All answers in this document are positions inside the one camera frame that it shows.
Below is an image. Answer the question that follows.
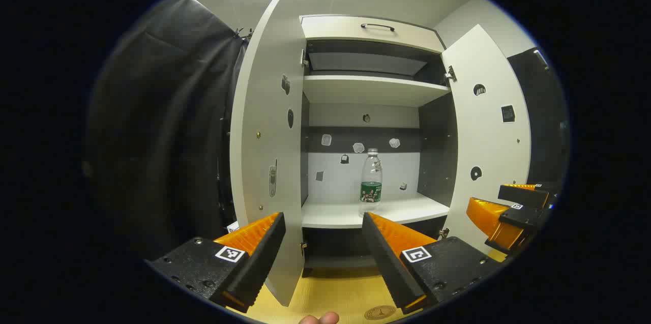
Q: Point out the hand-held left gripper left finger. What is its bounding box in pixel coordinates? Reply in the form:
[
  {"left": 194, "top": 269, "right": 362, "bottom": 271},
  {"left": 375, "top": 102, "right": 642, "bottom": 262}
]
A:
[{"left": 145, "top": 212, "right": 287, "bottom": 314}]

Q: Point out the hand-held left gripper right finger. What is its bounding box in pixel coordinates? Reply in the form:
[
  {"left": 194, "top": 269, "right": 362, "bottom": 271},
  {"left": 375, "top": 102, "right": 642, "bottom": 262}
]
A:
[{"left": 362, "top": 212, "right": 505, "bottom": 315}]

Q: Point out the white cabinet door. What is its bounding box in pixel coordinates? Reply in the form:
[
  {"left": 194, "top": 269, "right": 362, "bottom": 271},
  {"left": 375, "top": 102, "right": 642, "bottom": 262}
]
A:
[
  {"left": 230, "top": 0, "right": 306, "bottom": 308},
  {"left": 440, "top": 24, "right": 532, "bottom": 258}
]

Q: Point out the clear plastic bottle green label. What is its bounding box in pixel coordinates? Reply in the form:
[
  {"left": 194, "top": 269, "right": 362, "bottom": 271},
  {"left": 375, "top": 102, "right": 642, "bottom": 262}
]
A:
[{"left": 359, "top": 148, "right": 383, "bottom": 218}]

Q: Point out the white cabinet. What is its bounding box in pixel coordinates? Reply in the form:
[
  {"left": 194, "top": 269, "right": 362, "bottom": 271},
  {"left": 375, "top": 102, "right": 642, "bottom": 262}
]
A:
[{"left": 299, "top": 14, "right": 458, "bottom": 279}]

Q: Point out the white cabinet shelf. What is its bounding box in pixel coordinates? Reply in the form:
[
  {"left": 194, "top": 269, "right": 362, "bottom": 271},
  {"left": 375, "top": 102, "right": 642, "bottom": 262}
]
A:
[
  {"left": 301, "top": 193, "right": 451, "bottom": 229},
  {"left": 303, "top": 75, "right": 452, "bottom": 108}
]

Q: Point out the black backdrop cloth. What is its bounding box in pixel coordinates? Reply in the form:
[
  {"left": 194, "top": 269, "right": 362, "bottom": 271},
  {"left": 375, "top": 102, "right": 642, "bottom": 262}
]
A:
[
  {"left": 84, "top": 0, "right": 250, "bottom": 263},
  {"left": 508, "top": 47, "right": 569, "bottom": 192}
]

